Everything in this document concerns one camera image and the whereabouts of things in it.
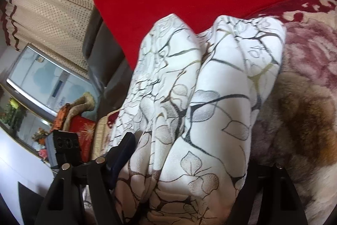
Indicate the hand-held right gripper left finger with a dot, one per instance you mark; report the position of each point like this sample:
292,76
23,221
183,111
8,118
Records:
121,161

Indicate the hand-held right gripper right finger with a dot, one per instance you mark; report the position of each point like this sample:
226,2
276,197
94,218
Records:
254,188

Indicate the white branch-patterned coat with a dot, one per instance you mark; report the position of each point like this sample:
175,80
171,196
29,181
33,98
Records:
210,109

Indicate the red embroidered cushion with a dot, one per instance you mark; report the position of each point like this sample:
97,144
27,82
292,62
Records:
84,135

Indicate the artificial flower bouquet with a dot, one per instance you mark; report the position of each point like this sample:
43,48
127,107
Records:
40,134
11,111

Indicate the orange patterned cloth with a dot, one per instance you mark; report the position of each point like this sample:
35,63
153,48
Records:
61,117

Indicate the tan fringed cloth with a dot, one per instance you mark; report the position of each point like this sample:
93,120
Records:
80,106

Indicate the black flat object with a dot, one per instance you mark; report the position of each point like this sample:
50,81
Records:
30,196

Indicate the silver framed glass panel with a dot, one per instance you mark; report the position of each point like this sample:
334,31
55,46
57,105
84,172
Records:
39,74

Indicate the dark leather sofa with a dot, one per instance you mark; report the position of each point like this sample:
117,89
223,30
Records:
105,61

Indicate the floral red and cream blanket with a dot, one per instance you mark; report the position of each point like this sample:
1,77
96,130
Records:
310,69

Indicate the beige curtain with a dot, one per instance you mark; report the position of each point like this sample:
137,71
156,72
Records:
52,3

